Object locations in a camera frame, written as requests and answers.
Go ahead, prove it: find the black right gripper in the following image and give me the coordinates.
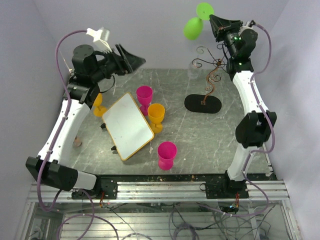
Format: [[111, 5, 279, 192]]
[[208, 15, 243, 58]]

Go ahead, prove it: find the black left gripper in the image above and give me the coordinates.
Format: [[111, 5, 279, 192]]
[[91, 43, 147, 83]]

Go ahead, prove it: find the green wine glass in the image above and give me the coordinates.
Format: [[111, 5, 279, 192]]
[[183, 2, 215, 41]]

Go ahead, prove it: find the pink wine glass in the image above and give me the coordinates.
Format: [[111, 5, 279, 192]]
[[157, 141, 178, 171], [136, 85, 153, 116]]

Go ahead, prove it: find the orange wine glass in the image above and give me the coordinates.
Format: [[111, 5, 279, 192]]
[[93, 93, 107, 117], [147, 103, 165, 134]]

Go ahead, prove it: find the pink wine glass front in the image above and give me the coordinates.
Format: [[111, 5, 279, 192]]
[[157, 141, 178, 171]]

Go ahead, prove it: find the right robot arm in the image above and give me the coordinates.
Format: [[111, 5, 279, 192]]
[[205, 14, 277, 199]]

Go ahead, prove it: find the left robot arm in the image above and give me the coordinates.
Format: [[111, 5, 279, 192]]
[[25, 44, 146, 199]]

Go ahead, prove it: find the yellow-framed whiteboard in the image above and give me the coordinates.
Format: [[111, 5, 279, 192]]
[[102, 92, 155, 161]]

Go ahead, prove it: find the pink-capped bottle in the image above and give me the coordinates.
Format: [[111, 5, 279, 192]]
[[73, 136, 82, 147]]

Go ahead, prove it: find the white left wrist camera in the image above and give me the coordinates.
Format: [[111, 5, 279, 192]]
[[86, 27, 112, 53]]

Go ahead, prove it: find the copper wire glass rack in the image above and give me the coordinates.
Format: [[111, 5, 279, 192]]
[[184, 46, 224, 114]]

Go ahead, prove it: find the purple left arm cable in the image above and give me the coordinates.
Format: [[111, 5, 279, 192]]
[[36, 26, 118, 238]]

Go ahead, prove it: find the aluminium mounting rail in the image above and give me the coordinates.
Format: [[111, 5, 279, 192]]
[[27, 181, 291, 203]]

